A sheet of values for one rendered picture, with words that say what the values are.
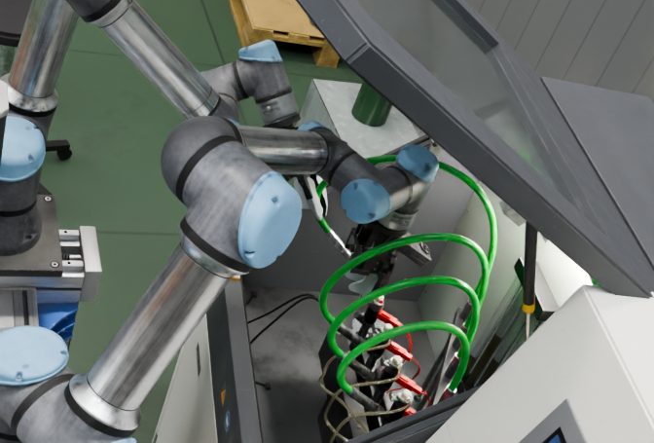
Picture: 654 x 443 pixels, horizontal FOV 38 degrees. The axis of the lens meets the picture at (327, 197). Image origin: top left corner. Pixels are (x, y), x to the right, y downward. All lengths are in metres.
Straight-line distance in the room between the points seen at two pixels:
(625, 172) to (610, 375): 0.61
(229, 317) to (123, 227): 1.62
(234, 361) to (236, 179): 0.75
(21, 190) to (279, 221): 0.70
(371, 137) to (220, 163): 2.46
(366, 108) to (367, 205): 2.16
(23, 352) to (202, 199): 0.37
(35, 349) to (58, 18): 0.62
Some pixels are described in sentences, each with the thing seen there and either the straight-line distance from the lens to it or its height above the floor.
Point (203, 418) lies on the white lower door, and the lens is 2.13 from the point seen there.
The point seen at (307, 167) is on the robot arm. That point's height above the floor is 1.46.
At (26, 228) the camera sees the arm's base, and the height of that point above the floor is 1.08.
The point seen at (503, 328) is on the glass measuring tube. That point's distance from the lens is 1.95.
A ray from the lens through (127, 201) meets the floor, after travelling 3.68.
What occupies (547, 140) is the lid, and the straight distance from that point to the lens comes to 1.70.
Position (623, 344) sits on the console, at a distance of 1.40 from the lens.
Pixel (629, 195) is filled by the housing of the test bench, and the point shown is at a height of 1.50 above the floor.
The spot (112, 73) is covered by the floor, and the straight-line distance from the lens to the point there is 4.37.
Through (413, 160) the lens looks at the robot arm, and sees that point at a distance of 1.64.
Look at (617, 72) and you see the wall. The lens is 4.01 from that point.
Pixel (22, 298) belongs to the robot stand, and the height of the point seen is 0.93.
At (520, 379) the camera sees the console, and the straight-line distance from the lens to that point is 1.51.
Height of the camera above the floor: 2.36
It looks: 36 degrees down
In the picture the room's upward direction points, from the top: 22 degrees clockwise
